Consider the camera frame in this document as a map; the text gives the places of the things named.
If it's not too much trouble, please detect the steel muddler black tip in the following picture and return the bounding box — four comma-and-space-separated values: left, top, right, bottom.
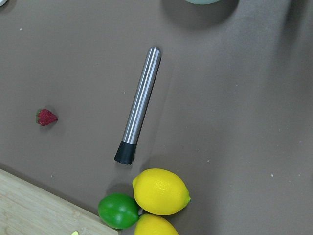
114, 47, 162, 165

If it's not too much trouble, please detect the upper whole lemon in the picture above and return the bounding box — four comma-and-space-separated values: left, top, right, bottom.
132, 168, 191, 215

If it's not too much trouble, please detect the whole lemon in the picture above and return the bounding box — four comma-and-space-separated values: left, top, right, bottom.
132, 168, 191, 215
134, 214, 178, 235

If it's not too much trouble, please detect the green lime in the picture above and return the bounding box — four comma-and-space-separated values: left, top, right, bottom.
98, 193, 139, 230

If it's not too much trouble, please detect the lower whole lemon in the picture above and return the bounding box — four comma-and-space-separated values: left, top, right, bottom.
134, 214, 178, 235

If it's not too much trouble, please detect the red strawberry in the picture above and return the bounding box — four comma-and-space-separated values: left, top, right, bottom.
36, 109, 58, 126

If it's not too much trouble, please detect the light green bowl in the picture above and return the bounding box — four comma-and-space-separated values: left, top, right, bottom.
186, 0, 221, 5

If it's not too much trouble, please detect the bamboo cutting board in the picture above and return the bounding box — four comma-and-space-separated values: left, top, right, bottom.
0, 170, 120, 235

